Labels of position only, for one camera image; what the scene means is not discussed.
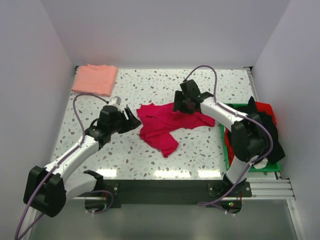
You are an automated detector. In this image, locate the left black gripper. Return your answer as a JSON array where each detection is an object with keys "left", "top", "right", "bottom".
[{"left": 109, "top": 107, "right": 141, "bottom": 134}]

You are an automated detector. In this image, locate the crimson red t-shirt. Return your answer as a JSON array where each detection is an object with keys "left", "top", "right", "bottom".
[{"left": 136, "top": 103, "right": 216, "bottom": 158}]

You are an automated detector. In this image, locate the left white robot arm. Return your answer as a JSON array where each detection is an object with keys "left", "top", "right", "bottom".
[{"left": 23, "top": 105, "right": 142, "bottom": 217}]

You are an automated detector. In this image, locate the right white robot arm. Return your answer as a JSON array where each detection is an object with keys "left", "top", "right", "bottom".
[{"left": 173, "top": 80, "right": 273, "bottom": 197}]

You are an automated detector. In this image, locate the folded peach t-shirt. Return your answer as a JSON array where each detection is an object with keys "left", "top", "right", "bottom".
[{"left": 71, "top": 64, "right": 119, "bottom": 97}]

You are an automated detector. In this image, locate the red garment in bin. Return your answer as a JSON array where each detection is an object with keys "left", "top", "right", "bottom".
[{"left": 255, "top": 101, "right": 277, "bottom": 126}]

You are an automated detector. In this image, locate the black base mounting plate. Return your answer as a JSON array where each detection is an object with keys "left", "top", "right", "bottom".
[{"left": 84, "top": 178, "right": 252, "bottom": 214}]

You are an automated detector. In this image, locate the white cloth in bin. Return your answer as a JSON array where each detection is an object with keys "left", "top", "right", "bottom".
[{"left": 252, "top": 158, "right": 268, "bottom": 170}]

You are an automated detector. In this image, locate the black garment in bin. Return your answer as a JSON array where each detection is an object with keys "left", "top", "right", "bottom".
[{"left": 225, "top": 96, "right": 286, "bottom": 165}]

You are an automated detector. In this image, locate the green plastic bin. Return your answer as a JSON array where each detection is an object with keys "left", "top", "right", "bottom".
[{"left": 217, "top": 102, "right": 282, "bottom": 173}]

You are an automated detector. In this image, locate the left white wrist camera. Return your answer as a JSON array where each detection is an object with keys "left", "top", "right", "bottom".
[{"left": 108, "top": 96, "right": 121, "bottom": 106}]

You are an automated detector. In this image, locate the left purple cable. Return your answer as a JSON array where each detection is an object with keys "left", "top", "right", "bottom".
[{"left": 14, "top": 93, "right": 111, "bottom": 240}]

